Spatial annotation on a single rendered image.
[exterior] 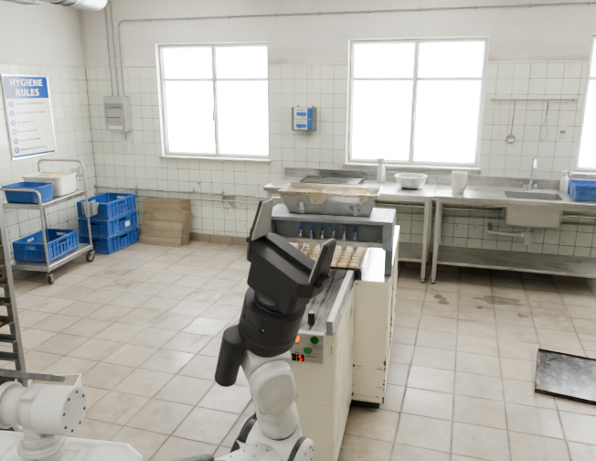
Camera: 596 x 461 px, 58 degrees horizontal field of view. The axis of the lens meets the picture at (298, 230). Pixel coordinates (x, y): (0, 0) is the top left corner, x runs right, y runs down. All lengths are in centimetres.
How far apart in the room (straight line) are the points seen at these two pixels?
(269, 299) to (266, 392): 16
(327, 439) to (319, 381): 30
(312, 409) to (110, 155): 534
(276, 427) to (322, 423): 167
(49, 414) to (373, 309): 244
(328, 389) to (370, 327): 70
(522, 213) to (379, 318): 264
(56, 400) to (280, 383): 31
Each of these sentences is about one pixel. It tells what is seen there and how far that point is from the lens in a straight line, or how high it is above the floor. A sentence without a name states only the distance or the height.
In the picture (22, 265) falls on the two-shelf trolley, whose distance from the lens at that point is 593.
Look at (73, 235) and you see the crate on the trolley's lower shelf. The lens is 626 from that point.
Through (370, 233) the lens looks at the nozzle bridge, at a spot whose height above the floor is 109.
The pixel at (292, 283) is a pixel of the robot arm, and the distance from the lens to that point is 69.
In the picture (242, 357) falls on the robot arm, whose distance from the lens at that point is 84.
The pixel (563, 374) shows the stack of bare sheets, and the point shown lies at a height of 2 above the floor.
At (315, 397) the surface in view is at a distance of 258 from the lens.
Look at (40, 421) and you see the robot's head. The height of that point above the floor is 145.
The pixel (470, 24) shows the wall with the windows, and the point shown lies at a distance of 593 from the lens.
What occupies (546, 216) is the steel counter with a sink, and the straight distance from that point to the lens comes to 546.
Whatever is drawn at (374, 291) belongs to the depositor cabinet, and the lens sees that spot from 306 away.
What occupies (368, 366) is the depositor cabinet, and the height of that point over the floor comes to 32.
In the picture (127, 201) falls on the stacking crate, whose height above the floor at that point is 54.
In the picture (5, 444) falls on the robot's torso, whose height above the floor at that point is 137.
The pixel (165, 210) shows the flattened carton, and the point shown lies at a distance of 687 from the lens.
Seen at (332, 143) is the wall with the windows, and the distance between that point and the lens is 610.
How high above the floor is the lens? 188
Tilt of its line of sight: 15 degrees down
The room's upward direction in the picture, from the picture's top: straight up
